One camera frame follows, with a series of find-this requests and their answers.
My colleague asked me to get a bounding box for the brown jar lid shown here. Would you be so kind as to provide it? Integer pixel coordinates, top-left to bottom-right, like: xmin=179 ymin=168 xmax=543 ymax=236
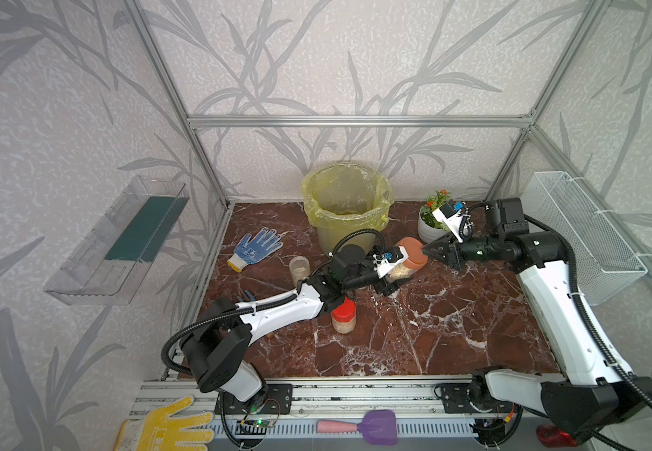
xmin=397 ymin=237 xmax=429 ymax=271

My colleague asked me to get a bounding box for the brown-lidded oatmeal jar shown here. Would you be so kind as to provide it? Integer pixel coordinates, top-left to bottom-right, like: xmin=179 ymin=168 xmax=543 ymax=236
xmin=385 ymin=259 xmax=423 ymax=283

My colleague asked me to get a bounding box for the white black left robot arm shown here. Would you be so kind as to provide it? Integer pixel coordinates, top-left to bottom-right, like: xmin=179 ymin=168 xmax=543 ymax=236
xmin=161 ymin=229 xmax=409 ymax=411

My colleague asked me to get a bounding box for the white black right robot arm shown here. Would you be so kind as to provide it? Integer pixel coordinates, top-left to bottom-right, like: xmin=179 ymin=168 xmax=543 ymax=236
xmin=424 ymin=197 xmax=652 ymax=449

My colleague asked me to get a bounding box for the red-lidded oatmeal jar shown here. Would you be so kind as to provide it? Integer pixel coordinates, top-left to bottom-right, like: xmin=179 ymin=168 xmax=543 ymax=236
xmin=331 ymin=298 xmax=357 ymax=334

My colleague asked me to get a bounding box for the open glass jar with oatmeal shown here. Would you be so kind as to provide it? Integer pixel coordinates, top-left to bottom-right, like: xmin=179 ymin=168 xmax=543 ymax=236
xmin=288 ymin=256 xmax=311 ymax=287

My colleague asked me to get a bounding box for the potted artificial flower plant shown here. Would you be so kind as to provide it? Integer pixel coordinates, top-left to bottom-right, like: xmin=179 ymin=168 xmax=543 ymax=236
xmin=418 ymin=190 xmax=456 ymax=244

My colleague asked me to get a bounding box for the yellow plastic bin liner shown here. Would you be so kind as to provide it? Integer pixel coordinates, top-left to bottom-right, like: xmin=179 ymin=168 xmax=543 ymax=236
xmin=301 ymin=163 xmax=394 ymax=230

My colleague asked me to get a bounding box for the blue dotted white work glove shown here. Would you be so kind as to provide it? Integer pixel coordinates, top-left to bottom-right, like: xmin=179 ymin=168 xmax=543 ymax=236
xmin=227 ymin=227 xmax=284 ymax=272

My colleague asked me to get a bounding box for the red black handheld tool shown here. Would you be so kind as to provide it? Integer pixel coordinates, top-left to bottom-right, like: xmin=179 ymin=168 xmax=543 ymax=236
xmin=536 ymin=425 xmax=580 ymax=448

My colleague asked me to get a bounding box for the yellow dotted glove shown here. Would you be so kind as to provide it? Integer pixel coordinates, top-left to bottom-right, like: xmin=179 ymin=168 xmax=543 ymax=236
xmin=115 ymin=396 xmax=215 ymax=451

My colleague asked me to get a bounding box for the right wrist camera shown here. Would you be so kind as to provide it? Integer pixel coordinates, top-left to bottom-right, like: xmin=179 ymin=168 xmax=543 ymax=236
xmin=431 ymin=202 xmax=473 ymax=244

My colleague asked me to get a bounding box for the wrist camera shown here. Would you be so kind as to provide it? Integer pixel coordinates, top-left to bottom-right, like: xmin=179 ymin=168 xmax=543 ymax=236
xmin=373 ymin=248 xmax=408 ymax=279
xmin=431 ymin=202 xmax=473 ymax=244

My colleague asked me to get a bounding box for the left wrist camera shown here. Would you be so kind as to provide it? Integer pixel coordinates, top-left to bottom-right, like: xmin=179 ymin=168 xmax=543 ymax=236
xmin=373 ymin=248 xmax=408 ymax=279

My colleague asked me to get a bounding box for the blue wooden-handled garden fork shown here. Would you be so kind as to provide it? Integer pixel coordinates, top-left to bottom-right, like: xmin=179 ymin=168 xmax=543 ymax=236
xmin=237 ymin=291 xmax=256 ymax=303

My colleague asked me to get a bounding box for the white wire mesh basket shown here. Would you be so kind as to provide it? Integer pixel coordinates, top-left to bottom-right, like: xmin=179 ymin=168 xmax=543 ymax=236
xmin=521 ymin=171 xmax=647 ymax=306

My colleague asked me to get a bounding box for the purple pink-handled scoop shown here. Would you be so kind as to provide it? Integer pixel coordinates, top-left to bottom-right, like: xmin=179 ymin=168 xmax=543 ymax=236
xmin=316 ymin=410 xmax=399 ymax=446

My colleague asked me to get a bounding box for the clear plastic wall shelf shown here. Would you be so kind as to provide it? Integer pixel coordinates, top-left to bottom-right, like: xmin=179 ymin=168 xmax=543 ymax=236
xmin=44 ymin=176 xmax=190 ymax=306

